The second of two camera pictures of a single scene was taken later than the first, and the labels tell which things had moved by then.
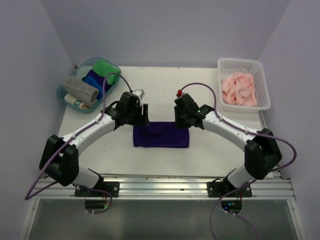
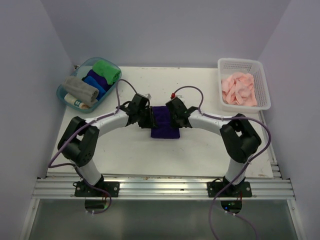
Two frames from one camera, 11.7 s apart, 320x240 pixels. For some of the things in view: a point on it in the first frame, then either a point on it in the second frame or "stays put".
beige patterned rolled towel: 69,98 stays put
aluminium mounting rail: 275,186 stays put
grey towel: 80,91 stays put
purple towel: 160,134 to 162,125
